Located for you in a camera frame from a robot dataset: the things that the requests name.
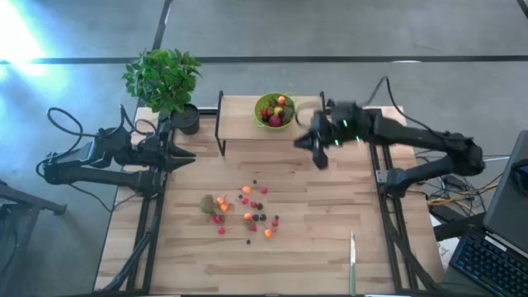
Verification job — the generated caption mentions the grey laptop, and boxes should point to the grey laptop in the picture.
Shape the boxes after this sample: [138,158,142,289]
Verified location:
[482,130,528,255]

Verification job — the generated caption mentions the yellow floor cable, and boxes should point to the yellow floor cable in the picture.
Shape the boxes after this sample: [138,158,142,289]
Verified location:
[427,183,500,207]

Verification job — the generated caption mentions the knife with green handle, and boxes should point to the knife with green handle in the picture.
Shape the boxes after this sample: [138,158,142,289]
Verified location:
[348,229,357,297]

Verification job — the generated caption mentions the brown-green kiwi fruit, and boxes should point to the brown-green kiwi fruit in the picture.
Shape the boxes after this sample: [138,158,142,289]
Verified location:
[200,194,217,215]

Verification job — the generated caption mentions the white paper sheet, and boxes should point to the white paper sheet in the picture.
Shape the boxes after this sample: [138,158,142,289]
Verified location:
[428,214,457,259]

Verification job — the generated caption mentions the black metal rig frame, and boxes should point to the black metal rig frame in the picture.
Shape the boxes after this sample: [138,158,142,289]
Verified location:
[92,106,445,296]

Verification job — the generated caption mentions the backlit black keyboard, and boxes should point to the backlit black keyboard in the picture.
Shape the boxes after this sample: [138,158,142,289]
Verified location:
[448,229,528,297]

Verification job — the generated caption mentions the wooden shelf riser black legs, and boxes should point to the wooden shelf riser black legs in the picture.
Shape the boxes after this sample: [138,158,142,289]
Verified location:
[214,90,330,158]

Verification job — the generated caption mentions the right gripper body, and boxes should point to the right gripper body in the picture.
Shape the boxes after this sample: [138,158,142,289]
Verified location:
[309,109,333,171]

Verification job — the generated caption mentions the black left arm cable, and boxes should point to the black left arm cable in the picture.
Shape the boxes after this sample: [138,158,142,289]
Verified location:
[46,105,158,144]

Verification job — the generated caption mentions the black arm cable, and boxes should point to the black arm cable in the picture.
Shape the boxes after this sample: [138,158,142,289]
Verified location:
[362,75,441,135]
[46,105,158,144]

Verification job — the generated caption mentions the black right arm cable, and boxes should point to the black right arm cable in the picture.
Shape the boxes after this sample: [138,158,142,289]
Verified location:
[362,75,441,135]

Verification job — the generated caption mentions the green potted plant black pot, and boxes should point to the green potted plant black pot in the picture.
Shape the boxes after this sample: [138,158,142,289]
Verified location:
[121,48,203,136]

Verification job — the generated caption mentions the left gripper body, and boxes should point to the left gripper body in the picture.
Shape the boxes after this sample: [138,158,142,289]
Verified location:
[135,119,175,187]

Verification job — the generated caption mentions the green colander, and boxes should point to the green colander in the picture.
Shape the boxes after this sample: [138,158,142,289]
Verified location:
[253,92,296,132]

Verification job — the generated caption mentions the dark side table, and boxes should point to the dark side table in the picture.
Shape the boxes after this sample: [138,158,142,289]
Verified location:
[0,179,68,297]

